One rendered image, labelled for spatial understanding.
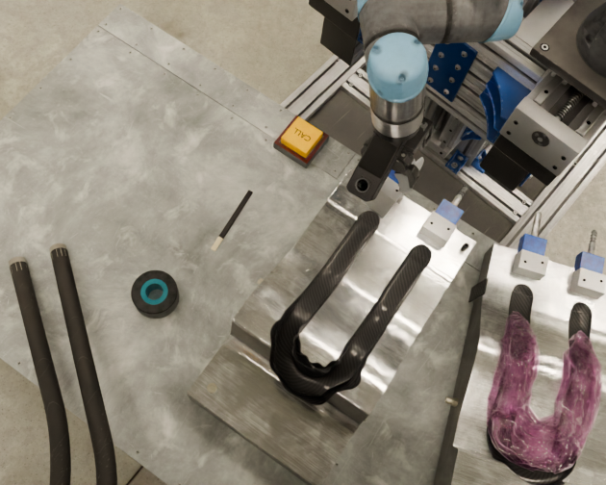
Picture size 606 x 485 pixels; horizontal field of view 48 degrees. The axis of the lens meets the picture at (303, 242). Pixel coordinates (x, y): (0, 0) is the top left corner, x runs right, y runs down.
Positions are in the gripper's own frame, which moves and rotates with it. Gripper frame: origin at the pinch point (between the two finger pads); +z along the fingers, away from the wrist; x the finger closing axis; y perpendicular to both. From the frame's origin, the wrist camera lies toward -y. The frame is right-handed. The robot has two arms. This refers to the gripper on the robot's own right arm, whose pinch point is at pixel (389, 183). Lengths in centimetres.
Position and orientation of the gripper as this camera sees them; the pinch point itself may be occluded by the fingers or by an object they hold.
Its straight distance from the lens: 118.6
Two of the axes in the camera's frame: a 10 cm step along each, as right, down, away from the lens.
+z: 1.2, 3.2, 9.4
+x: -8.2, -5.0, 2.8
